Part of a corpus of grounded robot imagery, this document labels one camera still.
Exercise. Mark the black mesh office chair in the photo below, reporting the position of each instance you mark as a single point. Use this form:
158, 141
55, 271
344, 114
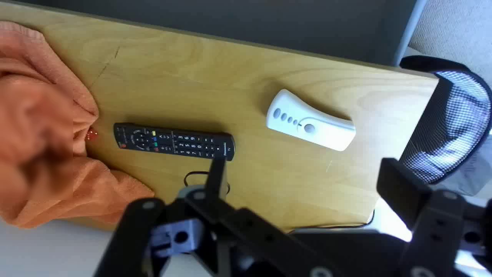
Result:
453, 128

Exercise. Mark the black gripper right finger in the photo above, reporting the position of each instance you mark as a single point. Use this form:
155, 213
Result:
446, 231

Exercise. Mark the white remote control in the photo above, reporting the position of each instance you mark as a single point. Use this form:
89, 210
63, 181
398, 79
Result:
307, 125

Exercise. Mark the black TV remote control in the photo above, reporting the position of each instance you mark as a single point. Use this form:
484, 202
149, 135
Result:
173, 142

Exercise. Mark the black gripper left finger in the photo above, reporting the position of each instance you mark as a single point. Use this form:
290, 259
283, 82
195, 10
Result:
143, 231

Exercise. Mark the small red die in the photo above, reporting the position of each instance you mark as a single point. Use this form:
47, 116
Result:
92, 135

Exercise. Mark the orange towel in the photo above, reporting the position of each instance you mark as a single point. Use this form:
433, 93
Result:
40, 128

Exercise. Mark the black round puck device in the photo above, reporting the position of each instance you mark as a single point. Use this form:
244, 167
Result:
184, 193

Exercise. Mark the dark grey panel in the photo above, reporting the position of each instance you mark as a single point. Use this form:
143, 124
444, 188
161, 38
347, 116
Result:
230, 21

